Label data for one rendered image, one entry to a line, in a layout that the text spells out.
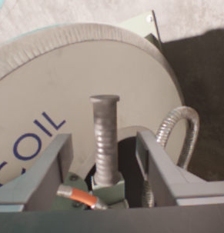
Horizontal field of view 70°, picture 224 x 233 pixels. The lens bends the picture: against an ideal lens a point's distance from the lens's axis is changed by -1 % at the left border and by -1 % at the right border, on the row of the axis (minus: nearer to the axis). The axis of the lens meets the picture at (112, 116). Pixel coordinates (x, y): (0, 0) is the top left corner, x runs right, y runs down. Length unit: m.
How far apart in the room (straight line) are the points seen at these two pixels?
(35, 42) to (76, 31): 0.10
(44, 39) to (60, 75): 0.08
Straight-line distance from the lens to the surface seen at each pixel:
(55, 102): 0.38
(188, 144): 0.33
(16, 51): 0.36
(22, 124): 0.36
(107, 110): 0.22
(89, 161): 0.46
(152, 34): 1.06
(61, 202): 0.28
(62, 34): 0.41
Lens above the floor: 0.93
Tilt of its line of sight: 32 degrees down
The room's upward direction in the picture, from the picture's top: 135 degrees counter-clockwise
